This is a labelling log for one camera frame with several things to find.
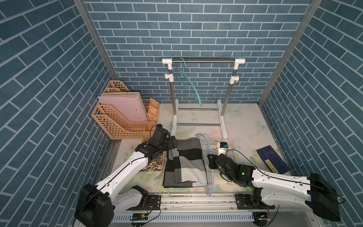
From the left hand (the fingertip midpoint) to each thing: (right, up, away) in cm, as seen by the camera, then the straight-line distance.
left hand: (175, 142), depth 83 cm
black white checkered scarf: (+6, -14, 0) cm, 15 cm away
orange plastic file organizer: (-37, +10, +3) cm, 38 cm away
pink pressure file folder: (-30, +21, +6) cm, 37 cm away
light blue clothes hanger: (+20, -25, -5) cm, 32 cm away
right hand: (+19, -8, -3) cm, 21 cm away
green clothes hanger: (+14, +25, -7) cm, 30 cm away
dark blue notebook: (+61, -13, +7) cm, 63 cm away
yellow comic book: (-13, -14, +4) cm, 19 cm away
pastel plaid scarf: (+42, -7, +12) cm, 44 cm away
